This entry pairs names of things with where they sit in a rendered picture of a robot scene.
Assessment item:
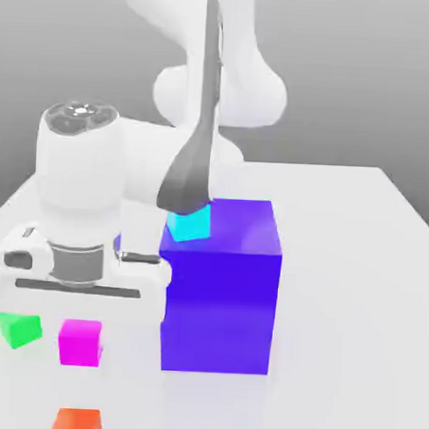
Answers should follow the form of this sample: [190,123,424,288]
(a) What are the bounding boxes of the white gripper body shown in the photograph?
[0,260,174,326]

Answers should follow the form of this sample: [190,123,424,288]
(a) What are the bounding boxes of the small magenta cube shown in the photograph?
[56,318,104,368]

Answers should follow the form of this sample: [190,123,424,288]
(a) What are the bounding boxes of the small green cube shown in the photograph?
[0,311,44,351]

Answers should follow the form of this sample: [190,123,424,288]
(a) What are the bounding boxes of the small orange cube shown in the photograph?
[50,407,104,429]

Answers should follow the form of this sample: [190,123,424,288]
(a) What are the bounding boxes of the small cyan cube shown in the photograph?
[165,197,214,244]

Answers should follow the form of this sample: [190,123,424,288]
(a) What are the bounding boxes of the large blue box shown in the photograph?
[154,196,285,377]

